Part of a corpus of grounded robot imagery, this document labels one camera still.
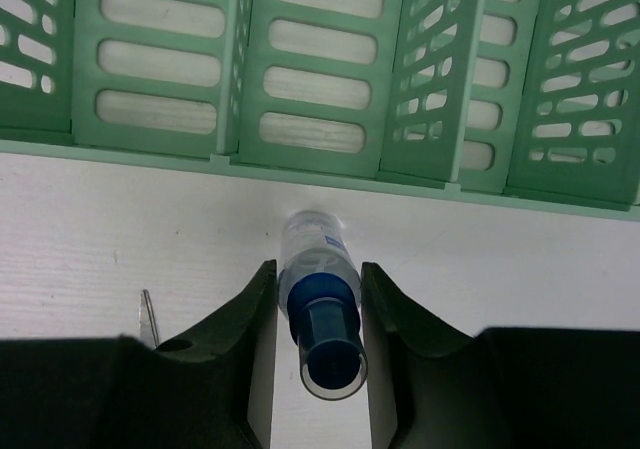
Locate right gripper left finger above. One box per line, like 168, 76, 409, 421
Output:
1, 260, 277, 448

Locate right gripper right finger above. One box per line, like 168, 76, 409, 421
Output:
361, 263, 639, 448

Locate black handled scissors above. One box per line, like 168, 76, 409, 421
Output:
139, 289, 159, 349

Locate small clear spray bottle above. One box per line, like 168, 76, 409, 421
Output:
278, 211, 368, 401

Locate green file rack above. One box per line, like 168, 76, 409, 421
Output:
1, 0, 639, 220

